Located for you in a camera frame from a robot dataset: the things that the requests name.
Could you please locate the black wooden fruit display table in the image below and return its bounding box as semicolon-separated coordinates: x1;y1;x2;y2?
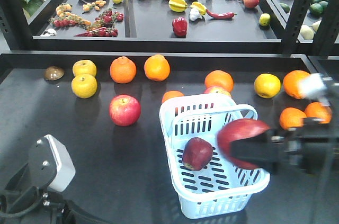
0;50;339;224

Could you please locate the yellow grapefruit right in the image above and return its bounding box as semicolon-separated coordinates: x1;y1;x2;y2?
254;73;281;98

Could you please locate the large orange far right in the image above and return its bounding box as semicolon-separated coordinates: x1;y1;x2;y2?
283;70;310;100

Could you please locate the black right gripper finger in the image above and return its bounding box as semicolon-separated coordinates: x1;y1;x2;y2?
230;132;281;174

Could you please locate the light blue plastic basket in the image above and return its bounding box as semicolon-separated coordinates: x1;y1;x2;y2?
158;93;271;220

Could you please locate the yellow starfruit left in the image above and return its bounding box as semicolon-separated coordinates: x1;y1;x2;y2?
168;0;188;13

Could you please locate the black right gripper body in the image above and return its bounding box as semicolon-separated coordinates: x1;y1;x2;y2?
271;118;338;174

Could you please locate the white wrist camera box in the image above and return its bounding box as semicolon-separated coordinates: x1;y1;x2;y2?
297;73;330;106
28;135;76;192

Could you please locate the red apple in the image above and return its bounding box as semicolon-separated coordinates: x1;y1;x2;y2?
216;118;270;170
203;86;231;97
182;137;213;171
109;94;141;127

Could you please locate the yellow pear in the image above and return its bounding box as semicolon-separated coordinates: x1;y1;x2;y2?
71;74;97;98
72;59;97;77

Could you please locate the black perforated rack post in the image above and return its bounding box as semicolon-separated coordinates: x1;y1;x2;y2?
280;0;338;57

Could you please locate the white garlic bulb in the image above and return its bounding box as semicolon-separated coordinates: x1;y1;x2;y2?
189;7;203;21

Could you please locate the red chili pepper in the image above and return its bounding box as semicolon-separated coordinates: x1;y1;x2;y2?
206;10;237;20

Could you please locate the small orange centre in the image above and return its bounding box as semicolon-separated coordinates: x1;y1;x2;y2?
162;91;184;103

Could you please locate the yellow pear back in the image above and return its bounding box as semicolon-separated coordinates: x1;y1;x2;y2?
72;59;97;77

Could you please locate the brown mushroom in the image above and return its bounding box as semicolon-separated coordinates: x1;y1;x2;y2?
44;66;65;81

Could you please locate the red bell pepper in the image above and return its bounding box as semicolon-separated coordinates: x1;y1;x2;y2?
172;17;188;37

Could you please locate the orange right front left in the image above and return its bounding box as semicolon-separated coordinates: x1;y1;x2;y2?
279;107;307;130

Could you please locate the orange back left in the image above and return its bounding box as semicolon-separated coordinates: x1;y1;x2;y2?
110;56;137;84

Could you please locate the yellow pear front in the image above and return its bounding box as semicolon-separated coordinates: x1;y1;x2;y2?
71;74;97;98

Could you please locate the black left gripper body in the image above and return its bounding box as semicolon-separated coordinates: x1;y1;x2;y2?
1;164;106;223

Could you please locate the orange beside centre apple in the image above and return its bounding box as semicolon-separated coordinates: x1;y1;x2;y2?
204;70;234;92

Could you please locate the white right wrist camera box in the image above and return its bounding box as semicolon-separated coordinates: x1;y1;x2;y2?
297;73;330;106

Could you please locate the black back display tray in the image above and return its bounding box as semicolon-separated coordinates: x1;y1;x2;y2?
29;0;286;53

